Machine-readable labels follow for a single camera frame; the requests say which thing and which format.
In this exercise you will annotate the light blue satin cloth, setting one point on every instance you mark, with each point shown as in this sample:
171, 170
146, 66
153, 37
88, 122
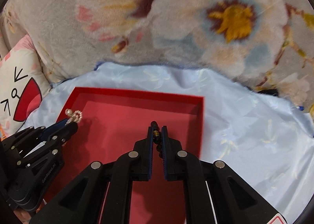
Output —
265, 139

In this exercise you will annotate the grey floral blanket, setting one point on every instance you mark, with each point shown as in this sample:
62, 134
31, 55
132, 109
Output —
262, 44

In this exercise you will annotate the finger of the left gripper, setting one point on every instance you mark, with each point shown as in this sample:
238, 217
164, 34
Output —
54, 137
28, 157

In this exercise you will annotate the red shallow box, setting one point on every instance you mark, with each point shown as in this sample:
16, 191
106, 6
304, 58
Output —
112, 121

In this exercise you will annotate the pearl charm pendant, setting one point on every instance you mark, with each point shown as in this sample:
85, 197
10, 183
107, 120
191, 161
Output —
73, 116

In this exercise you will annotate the cartoon cat pillow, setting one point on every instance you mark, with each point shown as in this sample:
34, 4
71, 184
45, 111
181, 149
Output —
23, 85

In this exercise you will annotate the person's left hand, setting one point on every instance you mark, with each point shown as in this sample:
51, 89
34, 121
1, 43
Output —
23, 215

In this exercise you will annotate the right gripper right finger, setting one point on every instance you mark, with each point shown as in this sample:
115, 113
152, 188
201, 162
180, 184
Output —
180, 165

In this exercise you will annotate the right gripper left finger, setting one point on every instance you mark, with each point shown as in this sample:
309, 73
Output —
132, 166

